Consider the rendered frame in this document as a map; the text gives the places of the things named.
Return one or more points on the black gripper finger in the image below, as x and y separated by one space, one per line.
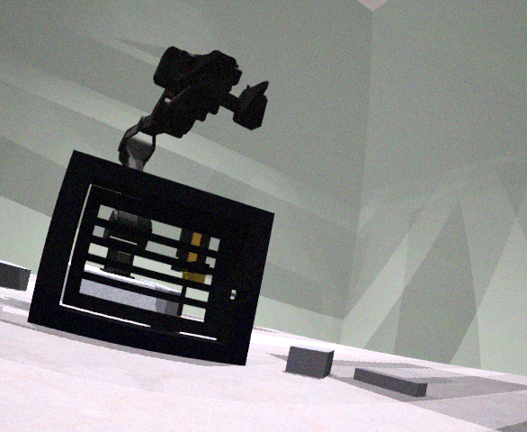
251 102
187 67

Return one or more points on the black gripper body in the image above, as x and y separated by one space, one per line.
205 95

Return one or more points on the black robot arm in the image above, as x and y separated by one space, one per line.
135 153

